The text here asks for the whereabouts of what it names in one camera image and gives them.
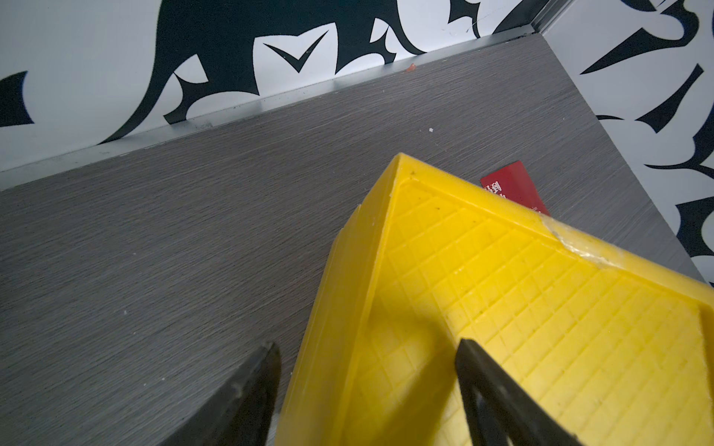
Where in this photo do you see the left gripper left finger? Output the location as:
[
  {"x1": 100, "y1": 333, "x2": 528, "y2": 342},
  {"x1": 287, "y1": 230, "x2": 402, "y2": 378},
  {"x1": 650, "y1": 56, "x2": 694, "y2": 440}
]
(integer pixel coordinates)
[{"x1": 162, "y1": 342, "x2": 281, "y2": 445}]

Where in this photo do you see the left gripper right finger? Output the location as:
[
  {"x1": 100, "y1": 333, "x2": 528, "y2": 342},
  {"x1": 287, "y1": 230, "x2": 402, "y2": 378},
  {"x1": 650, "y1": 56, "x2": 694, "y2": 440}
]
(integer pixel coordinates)
[{"x1": 455, "y1": 338, "x2": 579, "y2": 445}]

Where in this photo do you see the yellow plastic drawer cabinet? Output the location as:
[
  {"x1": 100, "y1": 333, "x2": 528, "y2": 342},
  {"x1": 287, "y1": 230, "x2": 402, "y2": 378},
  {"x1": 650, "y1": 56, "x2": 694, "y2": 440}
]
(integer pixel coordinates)
[{"x1": 275, "y1": 154, "x2": 713, "y2": 445}]

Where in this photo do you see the red postcard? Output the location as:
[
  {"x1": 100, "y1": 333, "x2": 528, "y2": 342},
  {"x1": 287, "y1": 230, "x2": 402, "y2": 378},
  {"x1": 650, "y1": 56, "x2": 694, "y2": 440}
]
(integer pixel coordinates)
[{"x1": 480, "y1": 161, "x2": 550, "y2": 216}]

